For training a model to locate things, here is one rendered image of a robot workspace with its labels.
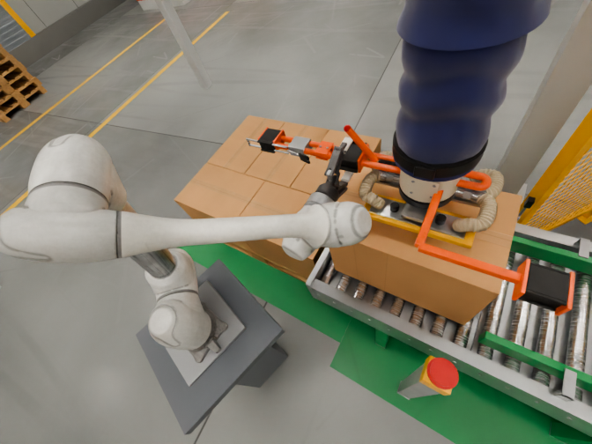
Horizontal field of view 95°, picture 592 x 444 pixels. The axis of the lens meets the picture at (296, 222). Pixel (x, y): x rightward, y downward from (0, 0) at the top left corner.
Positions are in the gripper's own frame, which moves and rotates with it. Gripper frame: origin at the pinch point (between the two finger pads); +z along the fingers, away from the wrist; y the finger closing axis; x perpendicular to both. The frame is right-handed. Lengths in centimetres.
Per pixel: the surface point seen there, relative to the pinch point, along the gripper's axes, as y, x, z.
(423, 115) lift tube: -26.7, 23.3, -9.7
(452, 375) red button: 15, 47, -49
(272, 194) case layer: 64, -66, 14
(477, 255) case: 24, 47, -9
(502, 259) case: 24, 54, -8
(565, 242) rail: 59, 82, 31
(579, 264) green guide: 58, 87, 22
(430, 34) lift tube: -43.1, 22.5, -10.8
